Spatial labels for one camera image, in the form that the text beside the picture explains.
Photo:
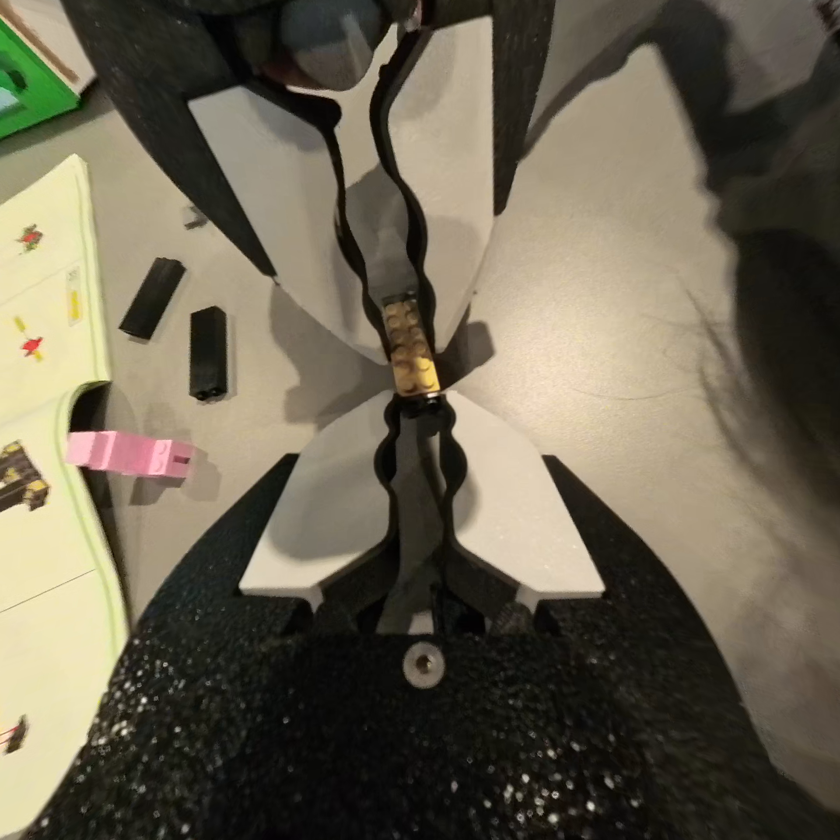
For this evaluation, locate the long black toy brick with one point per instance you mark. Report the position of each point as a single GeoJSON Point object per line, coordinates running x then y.
{"type": "Point", "coordinates": [208, 354]}
{"type": "Point", "coordinates": [152, 298]}

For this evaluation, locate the grey desk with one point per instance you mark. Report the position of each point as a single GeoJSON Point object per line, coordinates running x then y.
{"type": "Point", "coordinates": [590, 328]}

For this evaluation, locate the tan toy brick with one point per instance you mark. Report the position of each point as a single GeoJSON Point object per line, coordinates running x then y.
{"type": "Point", "coordinates": [410, 354]}

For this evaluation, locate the green box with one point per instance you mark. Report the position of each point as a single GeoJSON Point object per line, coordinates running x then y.
{"type": "Point", "coordinates": [33, 85]}

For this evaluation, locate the small black toy brick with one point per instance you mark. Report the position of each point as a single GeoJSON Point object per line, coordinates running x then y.
{"type": "Point", "coordinates": [423, 405]}

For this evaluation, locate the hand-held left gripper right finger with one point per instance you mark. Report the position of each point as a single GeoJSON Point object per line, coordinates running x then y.
{"type": "Point", "coordinates": [518, 518]}

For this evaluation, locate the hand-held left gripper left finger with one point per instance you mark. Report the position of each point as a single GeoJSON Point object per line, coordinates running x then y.
{"type": "Point", "coordinates": [321, 512]}

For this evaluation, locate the small grey toy piece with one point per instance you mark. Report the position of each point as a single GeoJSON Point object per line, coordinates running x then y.
{"type": "Point", "coordinates": [194, 218]}

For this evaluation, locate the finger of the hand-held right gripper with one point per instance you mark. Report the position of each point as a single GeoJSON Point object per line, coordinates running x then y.
{"type": "Point", "coordinates": [453, 131]}
{"type": "Point", "coordinates": [275, 164]}

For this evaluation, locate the pink toy brick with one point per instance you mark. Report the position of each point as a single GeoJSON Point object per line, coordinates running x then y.
{"type": "Point", "coordinates": [118, 453]}

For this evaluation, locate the pale green instruction booklet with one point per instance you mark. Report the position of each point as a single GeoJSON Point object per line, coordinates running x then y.
{"type": "Point", "coordinates": [39, 525]}

